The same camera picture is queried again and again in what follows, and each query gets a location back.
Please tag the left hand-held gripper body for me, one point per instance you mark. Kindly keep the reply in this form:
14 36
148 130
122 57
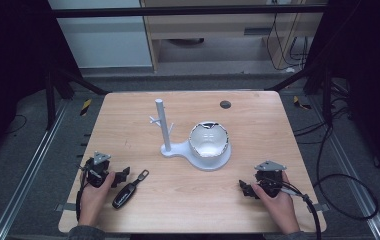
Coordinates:
95 173

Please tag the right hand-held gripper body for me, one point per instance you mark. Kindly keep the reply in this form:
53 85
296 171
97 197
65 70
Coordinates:
271 178

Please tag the black car key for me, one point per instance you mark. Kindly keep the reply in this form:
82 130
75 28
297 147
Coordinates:
126 193

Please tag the person's left hand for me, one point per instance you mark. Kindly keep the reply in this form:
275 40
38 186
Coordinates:
93 201

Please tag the person's right hand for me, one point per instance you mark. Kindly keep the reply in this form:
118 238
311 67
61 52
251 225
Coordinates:
279 210

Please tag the white bowl with patterned rim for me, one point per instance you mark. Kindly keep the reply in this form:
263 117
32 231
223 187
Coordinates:
208 141

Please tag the white key stand with tray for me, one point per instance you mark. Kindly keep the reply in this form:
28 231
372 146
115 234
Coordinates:
178 150

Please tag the black yellow striped tape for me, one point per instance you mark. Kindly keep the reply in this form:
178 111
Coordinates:
85 107
299 102

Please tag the black metal stand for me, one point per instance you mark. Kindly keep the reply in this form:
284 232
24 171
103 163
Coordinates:
326 96
49 100

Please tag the white cabinet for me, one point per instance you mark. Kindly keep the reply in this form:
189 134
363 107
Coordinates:
104 40

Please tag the black curtain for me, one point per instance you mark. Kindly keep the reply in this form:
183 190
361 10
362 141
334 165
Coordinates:
368 66
11 66

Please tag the light wooden desk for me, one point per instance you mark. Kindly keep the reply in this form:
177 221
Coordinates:
211 30

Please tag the aluminium floor rail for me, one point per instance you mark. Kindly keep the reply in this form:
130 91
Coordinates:
354 173
28 170

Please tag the black horizontal frame bar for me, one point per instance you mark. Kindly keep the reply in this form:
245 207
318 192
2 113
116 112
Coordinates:
178 12

